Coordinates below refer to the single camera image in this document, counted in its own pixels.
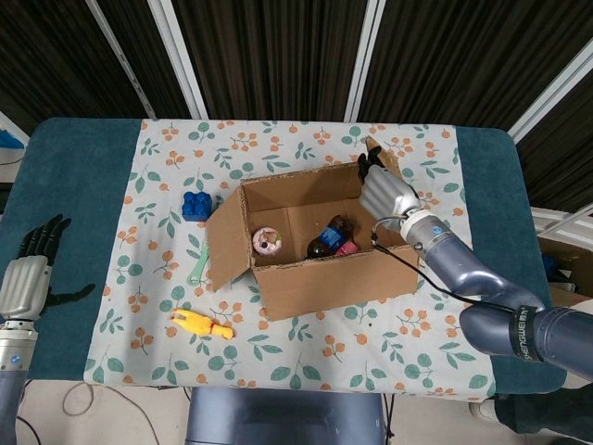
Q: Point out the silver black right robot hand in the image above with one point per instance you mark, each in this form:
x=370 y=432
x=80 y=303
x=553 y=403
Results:
x=387 y=194

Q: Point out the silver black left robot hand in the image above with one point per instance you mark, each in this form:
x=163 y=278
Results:
x=23 y=287

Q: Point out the brown cardboard box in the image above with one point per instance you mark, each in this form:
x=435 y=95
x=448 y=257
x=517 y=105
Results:
x=333 y=287

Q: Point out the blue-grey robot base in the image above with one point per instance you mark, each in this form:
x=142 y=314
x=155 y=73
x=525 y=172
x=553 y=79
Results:
x=282 y=417

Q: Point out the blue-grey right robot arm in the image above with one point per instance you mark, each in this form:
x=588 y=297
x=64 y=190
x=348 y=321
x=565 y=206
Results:
x=463 y=264

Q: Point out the small pink object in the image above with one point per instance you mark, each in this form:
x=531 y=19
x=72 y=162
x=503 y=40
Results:
x=346 y=249

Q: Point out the dark soda bottle blue label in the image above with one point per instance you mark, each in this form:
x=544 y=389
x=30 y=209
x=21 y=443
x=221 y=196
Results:
x=329 y=238

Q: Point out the teal fabric table cover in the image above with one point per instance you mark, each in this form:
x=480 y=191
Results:
x=60 y=185

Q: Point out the pink donut toy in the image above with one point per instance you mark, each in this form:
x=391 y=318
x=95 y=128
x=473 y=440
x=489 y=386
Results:
x=267 y=241

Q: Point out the blue plastic item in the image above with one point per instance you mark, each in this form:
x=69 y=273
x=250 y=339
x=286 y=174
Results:
x=9 y=139

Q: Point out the green plastic hairbrush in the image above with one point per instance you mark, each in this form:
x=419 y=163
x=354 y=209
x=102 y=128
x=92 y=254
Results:
x=199 y=269

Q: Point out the yellow rubber chicken toy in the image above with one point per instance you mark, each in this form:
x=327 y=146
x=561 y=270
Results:
x=199 y=324

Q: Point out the floral leaf fruit tablecloth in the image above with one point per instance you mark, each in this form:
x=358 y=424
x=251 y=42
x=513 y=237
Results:
x=296 y=352

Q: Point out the blue toy building block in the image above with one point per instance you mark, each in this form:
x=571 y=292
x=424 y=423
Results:
x=197 y=207

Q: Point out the background brown carton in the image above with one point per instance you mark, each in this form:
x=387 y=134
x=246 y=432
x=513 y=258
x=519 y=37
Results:
x=579 y=273

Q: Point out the white curved metal frame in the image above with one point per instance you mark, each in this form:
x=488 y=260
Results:
x=556 y=222

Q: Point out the thin white frame post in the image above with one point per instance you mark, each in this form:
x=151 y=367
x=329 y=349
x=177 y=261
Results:
x=121 y=60

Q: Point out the thick white frame post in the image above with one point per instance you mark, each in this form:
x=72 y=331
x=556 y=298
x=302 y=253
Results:
x=178 y=60

